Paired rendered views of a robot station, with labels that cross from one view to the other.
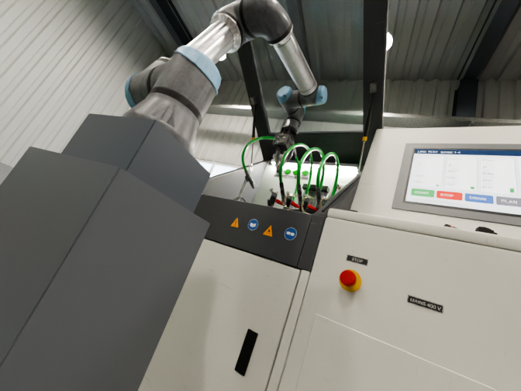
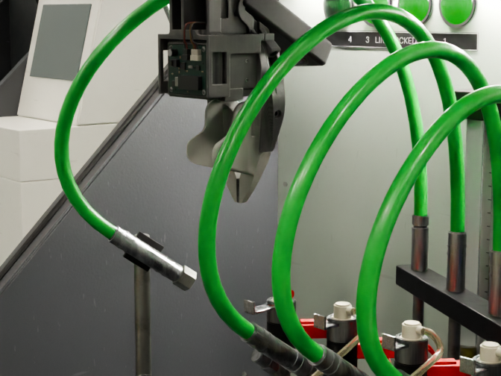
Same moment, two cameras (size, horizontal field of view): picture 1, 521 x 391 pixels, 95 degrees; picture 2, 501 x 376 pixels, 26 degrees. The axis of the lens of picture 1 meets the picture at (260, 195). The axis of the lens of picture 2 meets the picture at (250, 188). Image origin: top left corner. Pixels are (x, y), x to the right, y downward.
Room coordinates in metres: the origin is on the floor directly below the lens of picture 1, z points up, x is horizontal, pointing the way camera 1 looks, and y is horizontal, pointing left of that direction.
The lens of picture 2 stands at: (0.08, -0.26, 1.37)
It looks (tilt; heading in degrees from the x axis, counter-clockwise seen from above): 9 degrees down; 14
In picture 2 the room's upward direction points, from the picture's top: straight up
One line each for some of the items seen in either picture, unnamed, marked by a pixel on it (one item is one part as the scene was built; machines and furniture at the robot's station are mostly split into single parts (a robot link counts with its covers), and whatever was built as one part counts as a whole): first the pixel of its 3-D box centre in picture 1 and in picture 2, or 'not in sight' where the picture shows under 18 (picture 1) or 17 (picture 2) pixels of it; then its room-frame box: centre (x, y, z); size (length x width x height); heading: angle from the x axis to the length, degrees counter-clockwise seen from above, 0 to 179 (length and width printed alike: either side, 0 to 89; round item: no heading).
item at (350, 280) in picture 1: (349, 278); not in sight; (0.57, -0.26, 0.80); 0.05 x 0.04 x 0.05; 55
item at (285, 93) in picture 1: (291, 99); not in sight; (0.92, 0.03, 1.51); 0.11 x 0.11 x 0.08; 52
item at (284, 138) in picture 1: (285, 140); (221, 31); (1.00, -0.02, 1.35); 0.09 x 0.08 x 0.12; 145
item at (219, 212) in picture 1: (227, 221); not in sight; (0.86, 0.08, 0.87); 0.62 x 0.04 x 0.16; 55
